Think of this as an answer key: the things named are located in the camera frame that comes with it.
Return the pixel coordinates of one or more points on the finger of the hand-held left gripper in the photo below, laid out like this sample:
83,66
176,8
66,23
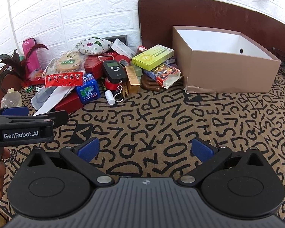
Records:
54,117
15,111

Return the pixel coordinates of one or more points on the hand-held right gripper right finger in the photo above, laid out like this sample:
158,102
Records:
201,148

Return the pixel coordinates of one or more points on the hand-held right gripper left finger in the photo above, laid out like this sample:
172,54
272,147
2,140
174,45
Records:
89,148

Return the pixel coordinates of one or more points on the clear plastic package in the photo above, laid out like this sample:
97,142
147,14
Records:
41,98

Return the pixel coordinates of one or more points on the white cardboard box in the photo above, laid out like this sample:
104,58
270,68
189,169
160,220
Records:
216,71

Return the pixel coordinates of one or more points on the red tape roll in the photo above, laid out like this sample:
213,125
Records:
109,84
120,58

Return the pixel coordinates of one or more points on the blue gum container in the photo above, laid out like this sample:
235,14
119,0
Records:
87,90

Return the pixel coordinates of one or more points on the clear plastic bottle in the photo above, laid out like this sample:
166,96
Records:
10,98

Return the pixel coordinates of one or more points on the flat red box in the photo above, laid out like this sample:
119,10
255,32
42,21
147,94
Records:
68,102

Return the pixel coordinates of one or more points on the green candy wrapper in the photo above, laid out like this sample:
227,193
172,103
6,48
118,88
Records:
26,89

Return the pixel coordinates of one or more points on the small brown box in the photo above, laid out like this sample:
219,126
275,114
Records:
7,83

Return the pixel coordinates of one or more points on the long red box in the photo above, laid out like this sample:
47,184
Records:
36,77

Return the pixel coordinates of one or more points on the dark red artificial plant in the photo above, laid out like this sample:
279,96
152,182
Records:
16,64

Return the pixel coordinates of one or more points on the white lip balm tube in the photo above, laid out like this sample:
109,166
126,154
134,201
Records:
110,97

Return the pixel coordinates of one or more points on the cookie bag red label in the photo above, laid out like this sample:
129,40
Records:
66,63

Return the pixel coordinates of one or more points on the pink thermos bottle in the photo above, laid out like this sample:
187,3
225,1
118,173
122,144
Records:
30,57

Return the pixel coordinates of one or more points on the gold box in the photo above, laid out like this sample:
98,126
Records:
133,80

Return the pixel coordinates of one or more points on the floral fabric pouch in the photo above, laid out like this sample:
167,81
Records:
92,45

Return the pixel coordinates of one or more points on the brown curved wooden piece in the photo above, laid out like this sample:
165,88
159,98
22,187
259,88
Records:
149,84

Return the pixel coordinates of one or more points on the colourful printed card box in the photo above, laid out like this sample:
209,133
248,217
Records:
163,72

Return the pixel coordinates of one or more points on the white carton red print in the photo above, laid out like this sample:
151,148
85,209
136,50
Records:
120,47

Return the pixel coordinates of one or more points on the yellow green box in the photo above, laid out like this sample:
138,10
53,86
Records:
152,57

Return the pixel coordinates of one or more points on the dark wooden headboard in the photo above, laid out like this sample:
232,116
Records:
204,14

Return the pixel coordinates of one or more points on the white wall conduit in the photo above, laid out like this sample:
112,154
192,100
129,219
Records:
12,16

